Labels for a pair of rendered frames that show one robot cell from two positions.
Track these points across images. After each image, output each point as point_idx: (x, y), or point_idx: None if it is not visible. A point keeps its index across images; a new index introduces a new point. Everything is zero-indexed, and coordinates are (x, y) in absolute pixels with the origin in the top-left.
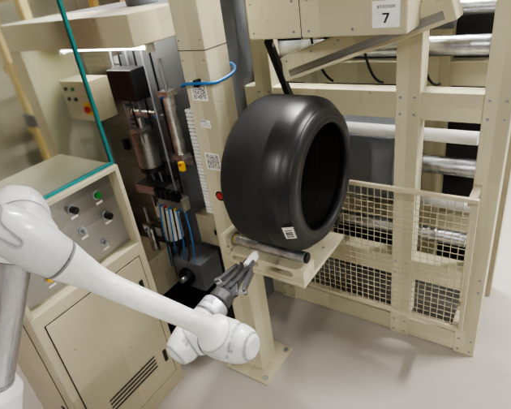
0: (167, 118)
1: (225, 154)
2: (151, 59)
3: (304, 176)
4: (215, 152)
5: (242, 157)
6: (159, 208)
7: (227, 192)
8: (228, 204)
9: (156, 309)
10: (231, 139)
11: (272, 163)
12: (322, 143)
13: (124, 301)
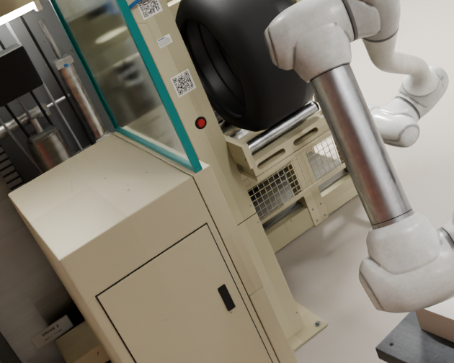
0: (77, 92)
1: (237, 28)
2: (29, 27)
3: (215, 86)
4: (183, 69)
5: (258, 16)
6: None
7: (264, 57)
8: (268, 72)
9: (413, 57)
10: (231, 14)
11: (285, 3)
12: (212, 42)
13: (402, 59)
